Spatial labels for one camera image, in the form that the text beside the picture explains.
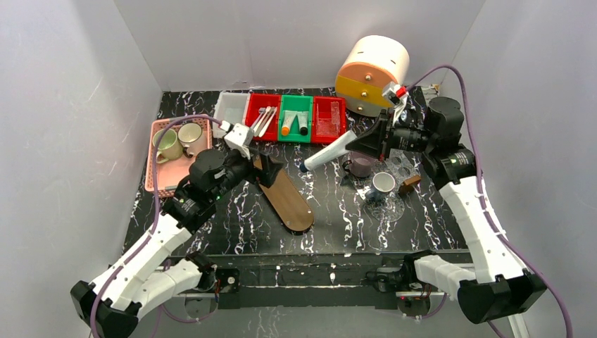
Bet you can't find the white toothbrush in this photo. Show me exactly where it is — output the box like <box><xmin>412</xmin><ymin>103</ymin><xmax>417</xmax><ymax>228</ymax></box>
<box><xmin>257</xmin><ymin>106</ymin><xmax>277</xmax><ymax>137</ymax></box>
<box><xmin>251</xmin><ymin>106</ymin><xmax>270</xmax><ymax>137</ymax></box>

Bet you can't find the clear wooden-ended toothbrush holder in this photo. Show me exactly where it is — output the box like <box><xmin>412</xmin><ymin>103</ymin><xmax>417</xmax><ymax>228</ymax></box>
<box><xmin>386</xmin><ymin>149</ymin><xmax>422</xmax><ymax>196</ymax></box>

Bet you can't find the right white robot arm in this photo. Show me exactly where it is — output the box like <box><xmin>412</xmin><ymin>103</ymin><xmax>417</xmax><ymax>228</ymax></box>
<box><xmin>346</xmin><ymin>97</ymin><xmax>546</xmax><ymax>324</ymax></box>

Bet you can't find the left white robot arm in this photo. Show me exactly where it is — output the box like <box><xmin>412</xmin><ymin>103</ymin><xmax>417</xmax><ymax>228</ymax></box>
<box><xmin>70</xmin><ymin>149</ymin><xmax>283</xmax><ymax>337</ymax></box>

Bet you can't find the brown oval wooden tray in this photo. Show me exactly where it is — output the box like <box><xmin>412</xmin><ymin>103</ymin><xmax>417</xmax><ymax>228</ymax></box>
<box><xmin>258</xmin><ymin>169</ymin><xmax>315</xmax><ymax>234</ymax></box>

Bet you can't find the orange cap toothpaste tube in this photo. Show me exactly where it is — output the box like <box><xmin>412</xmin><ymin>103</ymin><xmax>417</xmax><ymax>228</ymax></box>
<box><xmin>280</xmin><ymin>111</ymin><xmax>296</xmax><ymax>136</ymax></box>

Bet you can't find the black cap toothpaste tube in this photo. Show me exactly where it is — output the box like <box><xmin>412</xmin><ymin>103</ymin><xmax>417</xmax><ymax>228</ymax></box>
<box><xmin>296</xmin><ymin>111</ymin><xmax>310</xmax><ymax>136</ymax></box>

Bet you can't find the red toothbrush bin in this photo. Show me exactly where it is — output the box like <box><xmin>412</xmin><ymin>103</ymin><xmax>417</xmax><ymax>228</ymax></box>
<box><xmin>244</xmin><ymin>94</ymin><xmax>282</xmax><ymax>142</ymax></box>

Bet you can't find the clear oval acrylic tray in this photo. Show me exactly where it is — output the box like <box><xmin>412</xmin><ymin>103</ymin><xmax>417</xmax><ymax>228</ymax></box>
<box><xmin>344</xmin><ymin>161</ymin><xmax>405</xmax><ymax>223</ymax></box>

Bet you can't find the green toothpaste bin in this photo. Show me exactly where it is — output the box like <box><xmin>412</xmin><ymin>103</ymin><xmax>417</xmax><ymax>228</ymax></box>
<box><xmin>277</xmin><ymin>95</ymin><xmax>313</xmax><ymax>143</ymax></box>

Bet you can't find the purple ceramic mug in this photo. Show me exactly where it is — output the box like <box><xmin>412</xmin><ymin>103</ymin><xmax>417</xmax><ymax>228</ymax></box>
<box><xmin>341</xmin><ymin>151</ymin><xmax>377</xmax><ymax>178</ymax></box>

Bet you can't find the cream ceramic mug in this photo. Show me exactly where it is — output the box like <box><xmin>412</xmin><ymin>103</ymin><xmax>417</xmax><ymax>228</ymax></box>
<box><xmin>177</xmin><ymin>123</ymin><xmax>208</xmax><ymax>158</ymax></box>

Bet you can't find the green ceramic mug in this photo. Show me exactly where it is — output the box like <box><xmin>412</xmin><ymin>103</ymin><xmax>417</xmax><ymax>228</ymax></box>
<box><xmin>152</xmin><ymin>129</ymin><xmax>183</xmax><ymax>164</ymax></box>

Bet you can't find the clear acrylic holder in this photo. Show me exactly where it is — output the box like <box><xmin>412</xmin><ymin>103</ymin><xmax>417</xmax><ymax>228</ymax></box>
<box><xmin>319</xmin><ymin>101</ymin><xmax>341</xmax><ymax>135</ymax></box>

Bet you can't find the red holder bin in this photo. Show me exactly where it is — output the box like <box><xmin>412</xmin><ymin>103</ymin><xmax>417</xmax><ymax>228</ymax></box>
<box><xmin>310</xmin><ymin>96</ymin><xmax>346</xmax><ymax>144</ymax></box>

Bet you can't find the white plastic bin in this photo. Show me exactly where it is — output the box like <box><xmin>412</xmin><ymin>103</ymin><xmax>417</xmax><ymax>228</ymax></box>
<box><xmin>213</xmin><ymin>92</ymin><xmax>250</xmax><ymax>125</ymax></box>

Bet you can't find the round drawer cabinet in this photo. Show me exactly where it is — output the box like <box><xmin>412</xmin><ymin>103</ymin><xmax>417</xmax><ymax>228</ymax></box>
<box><xmin>335</xmin><ymin>35</ymin><xmax>410</xmax><ymax>117</ymax></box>

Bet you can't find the black front base bar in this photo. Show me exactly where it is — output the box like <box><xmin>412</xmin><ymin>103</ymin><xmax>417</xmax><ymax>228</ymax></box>
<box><xmin>153</xmin><ymin>251</ymin><xmax>448</xmax><ymax>311</ymax></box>

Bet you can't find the white blue-handled mug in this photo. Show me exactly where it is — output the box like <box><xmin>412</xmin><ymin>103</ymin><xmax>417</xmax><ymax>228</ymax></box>
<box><xmin>365</xmin><ymin>172</ymin><xmax>396</xmax><ymax>202</ymax></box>

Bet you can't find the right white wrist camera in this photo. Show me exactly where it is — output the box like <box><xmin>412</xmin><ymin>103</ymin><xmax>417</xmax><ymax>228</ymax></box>
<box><xmin>382</xmin><ymin>82</ymin><xmax>408</xmax><ymax>125</ymax></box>

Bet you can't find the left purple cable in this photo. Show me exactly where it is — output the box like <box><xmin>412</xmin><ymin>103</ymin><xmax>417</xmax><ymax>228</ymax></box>
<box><xmin>89</xmin><ymin>114</ymin><xmax>225</xmax><ymax>338</ymax></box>

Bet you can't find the purple cable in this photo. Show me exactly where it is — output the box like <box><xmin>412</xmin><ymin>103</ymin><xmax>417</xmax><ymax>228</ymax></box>
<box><xmin>403</xmin><ymin>64</ymin><xmax>574</xmax><ymax>338</ymax></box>
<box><xmin>89</xmin><ymin>114</ymin><xmax>225</xmax><ymax>338</ymax></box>

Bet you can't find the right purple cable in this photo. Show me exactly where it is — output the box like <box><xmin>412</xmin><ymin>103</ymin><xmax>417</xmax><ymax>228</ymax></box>
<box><xmin>403</xmin><ymin>64</ymin><xmax>574</xmax><ymax>338</ymax></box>

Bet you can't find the aluminium side rail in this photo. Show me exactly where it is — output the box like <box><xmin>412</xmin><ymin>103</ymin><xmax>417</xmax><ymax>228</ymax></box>
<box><xmin>422</xmin><ymin>85</ymin><xmax>530</xmax><ymax>338</ymax></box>

